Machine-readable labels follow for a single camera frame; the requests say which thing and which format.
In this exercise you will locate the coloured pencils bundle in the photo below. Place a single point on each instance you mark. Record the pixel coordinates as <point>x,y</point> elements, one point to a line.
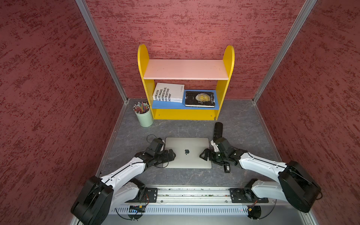
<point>141,107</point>

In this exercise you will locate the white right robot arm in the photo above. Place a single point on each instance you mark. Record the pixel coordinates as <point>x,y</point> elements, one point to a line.
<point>289,181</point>

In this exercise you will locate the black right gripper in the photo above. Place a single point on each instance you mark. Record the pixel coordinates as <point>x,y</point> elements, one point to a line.
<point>206,152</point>

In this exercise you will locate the silver laptop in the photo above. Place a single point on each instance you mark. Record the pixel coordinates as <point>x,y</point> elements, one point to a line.
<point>187,151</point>

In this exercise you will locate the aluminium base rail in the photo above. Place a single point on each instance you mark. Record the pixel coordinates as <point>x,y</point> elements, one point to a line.
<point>194,195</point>

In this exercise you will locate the white book with black text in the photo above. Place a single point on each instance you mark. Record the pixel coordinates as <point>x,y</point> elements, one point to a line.
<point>168,92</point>

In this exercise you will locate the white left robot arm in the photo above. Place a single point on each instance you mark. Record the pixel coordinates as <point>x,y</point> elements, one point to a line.
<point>99,195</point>

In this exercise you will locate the black stapler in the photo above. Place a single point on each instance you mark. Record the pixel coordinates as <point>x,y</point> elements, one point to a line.
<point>227,168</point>

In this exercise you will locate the green pencil cup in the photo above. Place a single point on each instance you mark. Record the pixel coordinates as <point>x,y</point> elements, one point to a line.
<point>145,119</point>

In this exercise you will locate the aluminium corner post left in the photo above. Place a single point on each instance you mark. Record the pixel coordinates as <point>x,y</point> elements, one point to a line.
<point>82,5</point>

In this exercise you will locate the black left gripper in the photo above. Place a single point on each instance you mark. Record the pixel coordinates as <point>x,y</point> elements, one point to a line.
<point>167,160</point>

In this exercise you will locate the yellow wooden bookshelf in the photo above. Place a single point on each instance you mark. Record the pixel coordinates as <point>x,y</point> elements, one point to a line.
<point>195,75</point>

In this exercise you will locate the aluminium corner post right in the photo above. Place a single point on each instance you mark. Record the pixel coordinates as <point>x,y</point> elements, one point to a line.
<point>295,28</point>

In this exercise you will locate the black book with gold emblem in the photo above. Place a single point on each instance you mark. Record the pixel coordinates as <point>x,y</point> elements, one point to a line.
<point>199,99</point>

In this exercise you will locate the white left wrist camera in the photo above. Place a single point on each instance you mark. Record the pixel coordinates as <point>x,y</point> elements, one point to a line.
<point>156,146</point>

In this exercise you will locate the aluminium corner post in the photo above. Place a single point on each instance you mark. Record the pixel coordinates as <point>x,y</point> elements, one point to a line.
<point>295,28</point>
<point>82,5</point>

